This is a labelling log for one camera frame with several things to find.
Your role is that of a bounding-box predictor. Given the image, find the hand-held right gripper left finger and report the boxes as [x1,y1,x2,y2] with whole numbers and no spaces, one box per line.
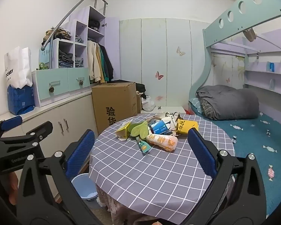
[16,129,101,225]

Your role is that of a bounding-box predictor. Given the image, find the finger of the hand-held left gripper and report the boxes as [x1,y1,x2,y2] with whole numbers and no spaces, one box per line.
[0,115,23,137]
[0,121,53,149]

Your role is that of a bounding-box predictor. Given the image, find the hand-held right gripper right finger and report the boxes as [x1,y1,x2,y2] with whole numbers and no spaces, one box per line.
[178,128,267,225]

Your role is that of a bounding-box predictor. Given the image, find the blue plastic bin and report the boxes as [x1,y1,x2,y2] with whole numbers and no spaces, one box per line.
[71,173,99,202]

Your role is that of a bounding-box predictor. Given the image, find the yellow packet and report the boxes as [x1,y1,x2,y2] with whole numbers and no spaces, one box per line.
[176,119,199,135]

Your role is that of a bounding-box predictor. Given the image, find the orange snack packet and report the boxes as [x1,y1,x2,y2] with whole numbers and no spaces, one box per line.
[146,133,178,152]

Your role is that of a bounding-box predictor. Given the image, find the white paper carton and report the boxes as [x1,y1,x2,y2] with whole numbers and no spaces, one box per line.
[164,113,181,132]

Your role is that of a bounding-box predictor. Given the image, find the yellow-green packet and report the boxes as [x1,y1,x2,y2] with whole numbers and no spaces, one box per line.
[115,119,133,141]

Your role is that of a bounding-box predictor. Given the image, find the colourful snack packet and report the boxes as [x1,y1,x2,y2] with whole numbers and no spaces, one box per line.
[148,118,169,134]

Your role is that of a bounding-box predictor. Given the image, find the teal small carton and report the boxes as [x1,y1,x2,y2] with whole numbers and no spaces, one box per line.
[136,136,152,155]

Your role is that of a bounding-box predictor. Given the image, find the green heart-shaped packet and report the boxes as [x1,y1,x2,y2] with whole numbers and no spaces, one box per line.
[128,119,149,142]

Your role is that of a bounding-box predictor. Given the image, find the white low cabinet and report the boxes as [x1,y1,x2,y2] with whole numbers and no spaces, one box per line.
[0,90,99,193]

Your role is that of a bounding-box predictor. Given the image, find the blue plastic bag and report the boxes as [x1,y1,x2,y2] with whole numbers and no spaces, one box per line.
[7,84,35,116]

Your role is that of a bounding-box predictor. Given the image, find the grey checked tablecloth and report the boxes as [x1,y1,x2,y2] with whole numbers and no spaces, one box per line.
[89,112,236,218]

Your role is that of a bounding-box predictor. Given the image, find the teal drawer unit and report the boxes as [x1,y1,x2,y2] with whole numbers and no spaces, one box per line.
[31,67,90,108]

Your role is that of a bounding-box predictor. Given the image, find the teal checked pillow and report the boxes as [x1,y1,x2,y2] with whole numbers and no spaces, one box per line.
[188,98,204,114]

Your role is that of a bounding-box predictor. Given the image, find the white paper bag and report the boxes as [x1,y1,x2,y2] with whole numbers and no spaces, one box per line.
[4,46,33,88]

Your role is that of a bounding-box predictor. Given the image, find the grey duvet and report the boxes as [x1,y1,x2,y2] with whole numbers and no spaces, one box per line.
[196,85,260,120]

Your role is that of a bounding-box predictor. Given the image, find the tall cardboard box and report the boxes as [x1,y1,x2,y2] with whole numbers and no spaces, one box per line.
[92,82,137,134]

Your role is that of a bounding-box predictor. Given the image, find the blue candy-print bed sheet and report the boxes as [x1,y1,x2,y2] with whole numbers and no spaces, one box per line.
[190,108,281,218]

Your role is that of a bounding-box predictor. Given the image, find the white plastic bag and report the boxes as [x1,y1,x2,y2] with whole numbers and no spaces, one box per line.
[142,96,156,112]

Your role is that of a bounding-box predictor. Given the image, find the teal paper sign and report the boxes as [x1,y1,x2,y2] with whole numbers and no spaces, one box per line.
[40,49,51,65]

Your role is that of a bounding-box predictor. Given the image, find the white wardrobe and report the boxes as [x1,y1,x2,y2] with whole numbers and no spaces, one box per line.
[118,17,213,110]

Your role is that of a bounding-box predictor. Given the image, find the grey metal handrail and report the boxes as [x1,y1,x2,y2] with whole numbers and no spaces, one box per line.
[41,0,108,51]

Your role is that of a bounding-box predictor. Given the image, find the dark clothing heap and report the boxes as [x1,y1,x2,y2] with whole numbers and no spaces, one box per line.
[136,83,147,100]

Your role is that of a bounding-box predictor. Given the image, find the black hanging jacket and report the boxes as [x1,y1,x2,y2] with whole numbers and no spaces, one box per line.
[101,44,114,81]

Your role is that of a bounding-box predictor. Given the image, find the green hanging jacket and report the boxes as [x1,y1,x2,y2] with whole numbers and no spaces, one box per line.
[99,44,108,83]

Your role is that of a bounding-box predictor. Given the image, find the cream hanging jacket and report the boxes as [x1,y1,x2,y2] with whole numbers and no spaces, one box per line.
[87,40,102,82]

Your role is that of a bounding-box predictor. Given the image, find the purple bed shelf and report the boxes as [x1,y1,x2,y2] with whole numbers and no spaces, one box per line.
[245,62,281,95]

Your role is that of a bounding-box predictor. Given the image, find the olive folded clothes pile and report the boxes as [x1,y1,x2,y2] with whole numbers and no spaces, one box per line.
[43,28,71,43]

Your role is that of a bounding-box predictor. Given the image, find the dark folded clothes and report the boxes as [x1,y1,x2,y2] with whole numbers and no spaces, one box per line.
[89,19,101,31]

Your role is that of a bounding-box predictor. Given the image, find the purple shelf unit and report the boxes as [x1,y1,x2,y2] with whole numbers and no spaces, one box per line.
[50,6,120,85]

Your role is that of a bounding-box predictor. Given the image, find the tan hanging cloth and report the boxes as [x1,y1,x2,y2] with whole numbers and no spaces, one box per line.
[244,28,257,42]

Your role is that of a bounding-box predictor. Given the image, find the teal bunk bed frame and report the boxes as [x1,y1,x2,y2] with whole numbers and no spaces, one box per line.
[188,0,281,104]

